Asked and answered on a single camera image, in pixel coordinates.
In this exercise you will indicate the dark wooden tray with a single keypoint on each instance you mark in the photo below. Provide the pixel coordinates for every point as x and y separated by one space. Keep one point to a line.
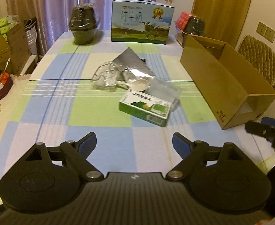
6 88

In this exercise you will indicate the clear plastic case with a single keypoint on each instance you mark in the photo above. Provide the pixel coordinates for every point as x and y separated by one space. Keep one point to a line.
164 90

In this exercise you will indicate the silver foil pouch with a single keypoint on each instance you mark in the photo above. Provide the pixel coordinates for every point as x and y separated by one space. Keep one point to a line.
131 66

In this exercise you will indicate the green medicine box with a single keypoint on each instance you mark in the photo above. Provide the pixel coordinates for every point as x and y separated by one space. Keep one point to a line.
145 107

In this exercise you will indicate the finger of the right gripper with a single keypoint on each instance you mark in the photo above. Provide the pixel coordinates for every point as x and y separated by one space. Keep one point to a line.
268 121
259 129

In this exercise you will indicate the brown cardboard box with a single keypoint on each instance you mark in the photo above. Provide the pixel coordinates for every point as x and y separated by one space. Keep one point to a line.
235 90

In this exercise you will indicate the white bucket stack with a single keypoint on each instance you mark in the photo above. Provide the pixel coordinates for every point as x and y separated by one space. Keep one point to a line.
31 33

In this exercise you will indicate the wall socket plate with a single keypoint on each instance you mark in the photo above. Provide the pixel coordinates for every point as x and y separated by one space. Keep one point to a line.
265 31

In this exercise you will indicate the wooden door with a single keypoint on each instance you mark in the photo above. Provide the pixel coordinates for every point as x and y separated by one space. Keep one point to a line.
224 19

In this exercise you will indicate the milk carton gift box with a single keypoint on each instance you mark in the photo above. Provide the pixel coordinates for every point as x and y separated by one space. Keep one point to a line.
140 21

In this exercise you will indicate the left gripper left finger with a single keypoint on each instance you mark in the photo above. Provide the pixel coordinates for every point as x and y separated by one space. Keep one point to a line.
76 154

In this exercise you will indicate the quilted chair back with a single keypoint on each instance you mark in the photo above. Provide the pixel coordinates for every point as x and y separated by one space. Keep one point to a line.
260 56

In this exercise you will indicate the checkered tablecloth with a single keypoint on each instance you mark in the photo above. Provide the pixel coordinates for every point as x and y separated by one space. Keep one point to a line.
58 103

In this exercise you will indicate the green tissue packs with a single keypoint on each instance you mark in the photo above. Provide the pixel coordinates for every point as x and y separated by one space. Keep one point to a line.
6 23

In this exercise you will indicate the white plastic spoon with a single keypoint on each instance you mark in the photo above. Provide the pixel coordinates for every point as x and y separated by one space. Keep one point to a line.
138 84

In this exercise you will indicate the crinkled clear plastic bag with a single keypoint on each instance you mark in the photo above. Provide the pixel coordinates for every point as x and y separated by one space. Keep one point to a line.
106 76

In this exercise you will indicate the black stacked bowls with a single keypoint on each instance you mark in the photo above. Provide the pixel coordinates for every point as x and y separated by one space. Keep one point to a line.
83 23

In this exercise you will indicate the red package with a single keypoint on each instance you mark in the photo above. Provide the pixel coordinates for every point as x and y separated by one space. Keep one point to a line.
183 19

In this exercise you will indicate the stacked cardboard boxes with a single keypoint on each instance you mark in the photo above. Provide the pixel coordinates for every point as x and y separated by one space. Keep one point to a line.
14 50

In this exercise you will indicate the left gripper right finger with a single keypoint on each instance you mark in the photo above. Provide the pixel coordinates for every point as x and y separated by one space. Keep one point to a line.
192 154

